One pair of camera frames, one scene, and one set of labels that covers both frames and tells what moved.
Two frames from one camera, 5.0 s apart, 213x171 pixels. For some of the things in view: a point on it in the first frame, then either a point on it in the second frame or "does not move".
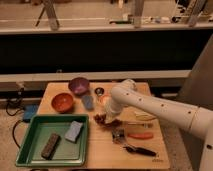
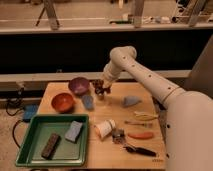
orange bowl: x=62 y=102 does not move
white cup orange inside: x=105 y=100 -> x=105 y=128
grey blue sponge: x=73 y=131 does not move
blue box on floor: x=28 y=112 does not move
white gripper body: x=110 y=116 -> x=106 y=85
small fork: x=145 y=125 does not move
